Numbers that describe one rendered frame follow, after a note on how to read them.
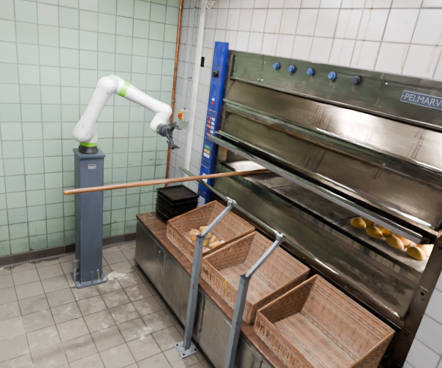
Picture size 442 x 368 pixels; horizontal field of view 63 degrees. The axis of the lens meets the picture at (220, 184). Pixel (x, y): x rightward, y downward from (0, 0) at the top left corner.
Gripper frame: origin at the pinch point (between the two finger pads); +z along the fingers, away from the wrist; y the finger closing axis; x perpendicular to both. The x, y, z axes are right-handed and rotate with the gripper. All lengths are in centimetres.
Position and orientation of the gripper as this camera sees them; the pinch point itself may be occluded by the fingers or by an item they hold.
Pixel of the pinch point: (178, 138)
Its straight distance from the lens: 258.2
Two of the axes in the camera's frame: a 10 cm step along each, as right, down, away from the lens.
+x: -8.2, 1.0, -5.6
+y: -1.3, 9.3, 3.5
